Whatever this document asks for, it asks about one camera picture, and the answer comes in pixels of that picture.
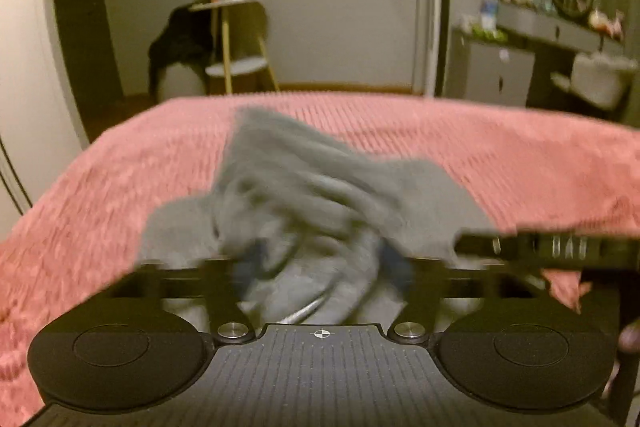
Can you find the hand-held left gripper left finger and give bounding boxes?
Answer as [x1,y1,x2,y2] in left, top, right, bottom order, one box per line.
[106,243,267,345]

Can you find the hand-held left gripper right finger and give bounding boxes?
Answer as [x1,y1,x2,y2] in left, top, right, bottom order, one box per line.
[380,243,550,345]

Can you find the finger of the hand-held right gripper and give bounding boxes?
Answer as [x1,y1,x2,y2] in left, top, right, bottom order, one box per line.
[454,232,502,269]

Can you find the grey sweat pants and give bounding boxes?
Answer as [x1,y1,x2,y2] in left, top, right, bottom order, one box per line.
[137,106,497,326]

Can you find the person's right hand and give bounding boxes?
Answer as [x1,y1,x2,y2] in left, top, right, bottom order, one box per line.
[618,325,640,354]

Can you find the pink ribbed blanket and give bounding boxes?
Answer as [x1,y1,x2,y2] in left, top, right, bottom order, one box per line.
[0,91,640,427]

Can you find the white chair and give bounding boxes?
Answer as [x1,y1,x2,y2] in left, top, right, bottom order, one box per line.
[551,52,640,108]

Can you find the white pouf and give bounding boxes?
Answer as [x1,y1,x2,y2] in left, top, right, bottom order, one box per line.
[158,65,207,98]

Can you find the wooden side table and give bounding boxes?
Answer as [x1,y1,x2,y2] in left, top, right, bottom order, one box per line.
[189,0,281,94]

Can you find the green items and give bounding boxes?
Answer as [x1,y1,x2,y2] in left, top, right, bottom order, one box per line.
[460,14,509,42]

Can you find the grey vanity desk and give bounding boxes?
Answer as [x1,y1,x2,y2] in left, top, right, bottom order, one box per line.
[497,2,627,108]

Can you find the pink ornament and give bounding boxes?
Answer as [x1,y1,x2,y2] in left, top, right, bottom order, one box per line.
[588,8,627,41]

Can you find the white tall panel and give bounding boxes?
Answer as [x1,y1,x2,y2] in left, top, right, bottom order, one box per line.
[412,0,452,98]

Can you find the blue and white box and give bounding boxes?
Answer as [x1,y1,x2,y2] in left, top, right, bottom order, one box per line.
[480,0,499,30]

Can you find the dark clothes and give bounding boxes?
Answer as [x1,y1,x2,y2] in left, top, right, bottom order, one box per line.
[147,4,217,98]

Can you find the white wardrobe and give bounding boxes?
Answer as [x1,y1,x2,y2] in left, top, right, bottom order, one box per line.
[0,0,87,224]

